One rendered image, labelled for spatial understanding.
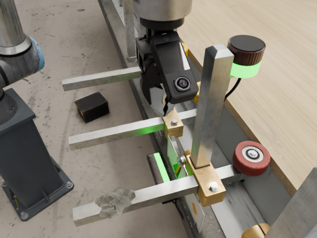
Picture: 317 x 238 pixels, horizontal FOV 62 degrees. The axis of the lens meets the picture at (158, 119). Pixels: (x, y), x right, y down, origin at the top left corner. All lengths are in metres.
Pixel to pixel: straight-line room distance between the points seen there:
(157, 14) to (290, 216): 0.31
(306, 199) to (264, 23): 0.99
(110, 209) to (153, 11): 0.39
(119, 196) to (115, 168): 1.11
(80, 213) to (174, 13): 0.43
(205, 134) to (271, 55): 0.55
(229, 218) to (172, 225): 0.68
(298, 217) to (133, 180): 1.36
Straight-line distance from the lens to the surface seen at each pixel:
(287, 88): 0.87
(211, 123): 0.52
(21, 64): 1.20
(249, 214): 0.89
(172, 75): 0.40
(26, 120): 1.26
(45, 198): 1.67
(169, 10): 0.39
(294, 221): 0.36
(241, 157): 0.63
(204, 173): 0.62
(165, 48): 0.42
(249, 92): 0.81
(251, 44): 0.46
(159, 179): 0.81
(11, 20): 1.11
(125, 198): 0.58
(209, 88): 0.46
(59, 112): 2.16
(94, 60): 2.68
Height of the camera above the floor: 1.38
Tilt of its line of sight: 45 degrees down
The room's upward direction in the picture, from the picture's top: straight up
